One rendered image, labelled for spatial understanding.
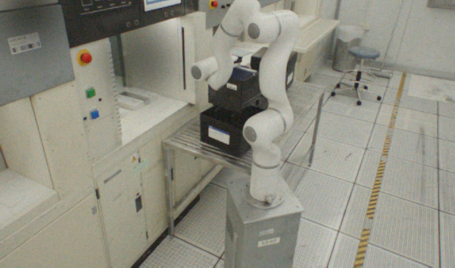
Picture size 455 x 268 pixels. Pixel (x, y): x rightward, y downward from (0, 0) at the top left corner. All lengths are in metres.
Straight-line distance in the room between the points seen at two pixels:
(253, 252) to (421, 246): 1.43
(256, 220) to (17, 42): 1.07
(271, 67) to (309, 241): 1.52
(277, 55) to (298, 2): 3.55
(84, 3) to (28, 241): 0.93
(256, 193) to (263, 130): 0.35
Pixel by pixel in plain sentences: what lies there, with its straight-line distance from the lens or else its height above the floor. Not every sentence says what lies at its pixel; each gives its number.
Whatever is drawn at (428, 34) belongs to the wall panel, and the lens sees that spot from 5.82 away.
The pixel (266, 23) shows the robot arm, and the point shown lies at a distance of 1.18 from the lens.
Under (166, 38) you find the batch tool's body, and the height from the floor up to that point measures 1.25.
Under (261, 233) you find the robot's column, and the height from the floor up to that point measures 0.67.
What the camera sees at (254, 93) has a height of 1.07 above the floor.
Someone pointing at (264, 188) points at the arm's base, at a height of 0.84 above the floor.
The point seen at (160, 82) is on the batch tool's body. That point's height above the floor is 0.95.
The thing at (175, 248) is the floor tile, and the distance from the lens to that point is 2.40.
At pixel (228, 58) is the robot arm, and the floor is 1.33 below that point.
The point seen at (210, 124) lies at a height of 0.89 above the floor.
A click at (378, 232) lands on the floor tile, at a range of 2.74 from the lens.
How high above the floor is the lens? 1.80
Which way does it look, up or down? 28 degrees down
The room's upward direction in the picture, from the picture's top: 2 degrees clockwise
